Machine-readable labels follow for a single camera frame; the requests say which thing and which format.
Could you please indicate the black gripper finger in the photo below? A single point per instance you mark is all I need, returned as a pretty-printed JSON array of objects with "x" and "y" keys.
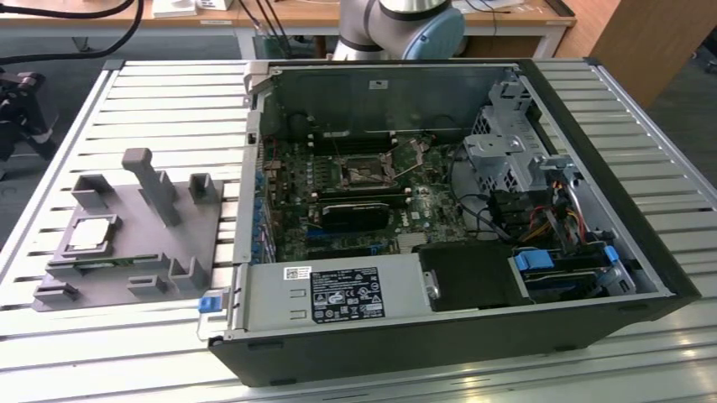
[{"x": 34, "y": 113}]

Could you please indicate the black RAM slot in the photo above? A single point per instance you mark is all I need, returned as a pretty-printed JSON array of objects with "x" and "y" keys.
[
  {"x": 358, "y": 193},
  {"x": 358, "y": 200},
  {"x": 353, "y": 147}
]

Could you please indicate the blue case latch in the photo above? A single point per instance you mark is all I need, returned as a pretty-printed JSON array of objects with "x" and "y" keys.
[{"x": 210, "y": 303}]

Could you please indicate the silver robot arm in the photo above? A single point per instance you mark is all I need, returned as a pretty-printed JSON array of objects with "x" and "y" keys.
[{"x": 391, "y": 25}]

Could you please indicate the grey parts rack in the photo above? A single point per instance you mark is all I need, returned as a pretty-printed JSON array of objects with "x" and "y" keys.
[{"x": 140, "y": 235}]

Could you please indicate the silver CPU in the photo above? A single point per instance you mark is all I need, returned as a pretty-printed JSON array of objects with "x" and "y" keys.
[{"x": 90, "y": 233}]

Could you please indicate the silver power supply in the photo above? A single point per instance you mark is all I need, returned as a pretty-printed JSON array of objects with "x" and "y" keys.
[{"x": 268, "y": 294}]

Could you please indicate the black PC case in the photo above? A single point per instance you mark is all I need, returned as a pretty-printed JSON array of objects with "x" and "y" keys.
[{"x": 391, "y": 352}]

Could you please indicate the white barcode sticker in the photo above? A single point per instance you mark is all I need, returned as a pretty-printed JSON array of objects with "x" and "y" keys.
[{"x": 378, "y": 84}]

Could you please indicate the silver chipset heatsink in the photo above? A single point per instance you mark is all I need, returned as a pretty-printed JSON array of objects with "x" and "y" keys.
[{"x": 411, "y": 240}]

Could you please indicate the white box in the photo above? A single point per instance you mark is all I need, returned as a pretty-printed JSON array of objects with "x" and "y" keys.
[{"x": 174, "y": 9}]

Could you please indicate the hard disk in blue carrier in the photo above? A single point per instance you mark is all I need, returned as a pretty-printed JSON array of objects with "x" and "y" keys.
[{"x": 532, "y": 261}]

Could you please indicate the CPU socket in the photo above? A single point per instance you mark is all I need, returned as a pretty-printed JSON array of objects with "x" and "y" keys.
[{"x": 363, "y": 172}]

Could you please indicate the green motherboard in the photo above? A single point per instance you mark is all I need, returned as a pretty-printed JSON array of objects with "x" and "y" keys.
[{"x": 437, "y": 210}]

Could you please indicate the black plastic bay cover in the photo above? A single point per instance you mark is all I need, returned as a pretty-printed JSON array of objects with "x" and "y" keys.
[{"x": 465, "y": 277}]

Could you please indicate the green RAM stick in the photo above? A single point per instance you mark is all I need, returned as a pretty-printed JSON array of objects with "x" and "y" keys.
[{"x": 120, "y": 263}]

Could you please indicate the black graphics card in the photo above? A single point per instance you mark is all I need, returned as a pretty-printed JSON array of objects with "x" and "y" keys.
[{"x": 353, "y": 216}]

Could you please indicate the wooden desk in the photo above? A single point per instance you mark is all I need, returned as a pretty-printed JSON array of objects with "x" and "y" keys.
[{"x": 56, "y": 19}]

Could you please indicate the silver drive cage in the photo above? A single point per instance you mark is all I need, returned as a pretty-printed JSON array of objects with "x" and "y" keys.
[{"x": 503, "y": 155}]

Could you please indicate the wooden cabinet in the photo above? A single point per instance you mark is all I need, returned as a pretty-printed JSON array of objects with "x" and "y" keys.
[{"x": 644, "y": 42}]

